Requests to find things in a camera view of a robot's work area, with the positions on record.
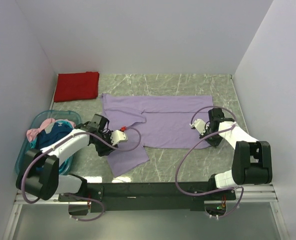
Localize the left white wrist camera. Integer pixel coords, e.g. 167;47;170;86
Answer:
110;126;128;146

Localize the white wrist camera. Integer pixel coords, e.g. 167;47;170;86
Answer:
190;118;210;138
110;126;128;146

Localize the pink garment in basket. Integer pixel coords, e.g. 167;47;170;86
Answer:
26;118;61;143

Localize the aluminium frame rail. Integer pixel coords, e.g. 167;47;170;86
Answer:
14;182;278;205

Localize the folded red t shirt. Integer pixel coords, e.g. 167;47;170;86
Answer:
53;71;100;103

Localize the lavender t shirt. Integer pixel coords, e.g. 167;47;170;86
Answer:
100;93;213;177

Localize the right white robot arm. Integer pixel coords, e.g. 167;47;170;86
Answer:
190;107;273;200

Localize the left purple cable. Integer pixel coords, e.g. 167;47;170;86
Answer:
20;126;142;223

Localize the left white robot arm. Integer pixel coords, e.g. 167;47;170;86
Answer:
16;114;116;204

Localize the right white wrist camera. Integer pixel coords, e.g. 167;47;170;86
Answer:
190;118;210;138

